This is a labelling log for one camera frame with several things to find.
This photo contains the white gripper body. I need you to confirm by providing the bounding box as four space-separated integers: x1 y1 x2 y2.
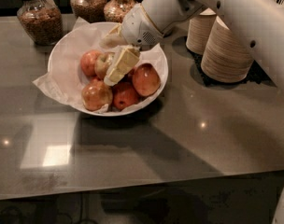
121 4 163 46

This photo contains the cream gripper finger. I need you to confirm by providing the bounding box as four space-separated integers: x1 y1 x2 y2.
104 45 140 86
99 23 127 49

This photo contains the yellow-green apple with sticker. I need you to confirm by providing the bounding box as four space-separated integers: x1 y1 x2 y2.
94 52 115 79

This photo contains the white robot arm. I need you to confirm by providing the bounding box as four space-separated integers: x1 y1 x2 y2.
120 0 284 175

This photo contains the small red apple middle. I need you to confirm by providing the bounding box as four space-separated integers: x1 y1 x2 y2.
125 67 135 82

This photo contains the red apple right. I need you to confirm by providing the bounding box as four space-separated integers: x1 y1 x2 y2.
132 63 161 97

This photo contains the red apple back left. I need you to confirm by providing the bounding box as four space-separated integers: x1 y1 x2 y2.
80 49 102 77

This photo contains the white bowl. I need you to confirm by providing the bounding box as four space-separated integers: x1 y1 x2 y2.
47 21 169 118

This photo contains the red apple front middle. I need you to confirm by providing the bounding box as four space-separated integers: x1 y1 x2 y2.
112 82 140 110

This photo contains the red-yellow apple front left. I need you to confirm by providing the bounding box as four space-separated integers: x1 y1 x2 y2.
81 78 113 111

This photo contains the glass cereal jar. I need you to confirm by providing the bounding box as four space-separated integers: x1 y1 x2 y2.
104 0 136 22
70 0 107 23
17 0 63 46

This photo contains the back stack of paper bowls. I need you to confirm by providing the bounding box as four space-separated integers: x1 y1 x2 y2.
186 8 216 55

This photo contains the stack of paper bowls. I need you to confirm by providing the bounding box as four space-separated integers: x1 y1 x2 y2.
201 17 253 83
186 8 216 55

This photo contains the white paper liner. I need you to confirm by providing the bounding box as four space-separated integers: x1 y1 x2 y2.
32 17 166 115

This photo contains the glass cereal jar far left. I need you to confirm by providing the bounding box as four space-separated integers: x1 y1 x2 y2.
17 0 63 46

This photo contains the front stack of paper bowls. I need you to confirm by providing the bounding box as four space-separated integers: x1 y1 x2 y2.
201 17 253 83

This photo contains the black mat under stacks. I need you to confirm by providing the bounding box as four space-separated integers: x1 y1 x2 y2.
189 45 278 87

